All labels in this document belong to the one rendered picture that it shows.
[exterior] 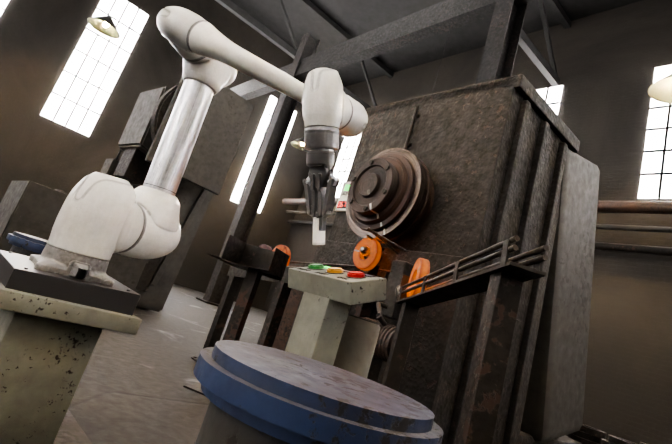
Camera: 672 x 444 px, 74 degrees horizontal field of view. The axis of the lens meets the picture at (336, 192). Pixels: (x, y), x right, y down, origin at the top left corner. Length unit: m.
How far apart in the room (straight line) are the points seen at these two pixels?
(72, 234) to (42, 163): 10.32
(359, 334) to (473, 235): 0.92
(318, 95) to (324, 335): 0.56
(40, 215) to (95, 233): 2.57
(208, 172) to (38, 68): 7.83
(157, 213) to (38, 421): 0.57
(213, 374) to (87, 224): 0.81
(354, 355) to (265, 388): 0.68
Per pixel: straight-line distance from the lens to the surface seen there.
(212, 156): 4.53
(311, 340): 1.03
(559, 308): 2.56
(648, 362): 7.78
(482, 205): 1.96
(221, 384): 0.52
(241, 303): 2.27
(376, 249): 2.04
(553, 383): 2.60
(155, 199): 1.43
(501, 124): 2.11
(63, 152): 11.66
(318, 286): 1.04
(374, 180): 2.06
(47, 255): 1.31
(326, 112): 1.11
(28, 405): 1.33
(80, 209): 1.29
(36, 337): 1.28
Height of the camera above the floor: 0.51
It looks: 15 degrees up
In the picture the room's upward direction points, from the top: 18 degrees clockwise
